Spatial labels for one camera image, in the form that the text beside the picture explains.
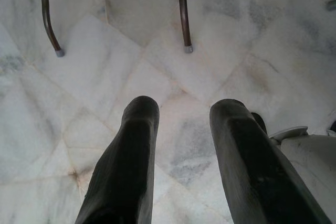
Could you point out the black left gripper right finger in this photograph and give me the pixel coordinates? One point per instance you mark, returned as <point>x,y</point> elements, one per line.
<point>252,166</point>

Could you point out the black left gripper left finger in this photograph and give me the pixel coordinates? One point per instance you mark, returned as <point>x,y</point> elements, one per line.
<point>123,171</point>

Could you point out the dark metal chair frame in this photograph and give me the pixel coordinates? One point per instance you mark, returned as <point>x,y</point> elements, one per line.
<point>183,16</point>

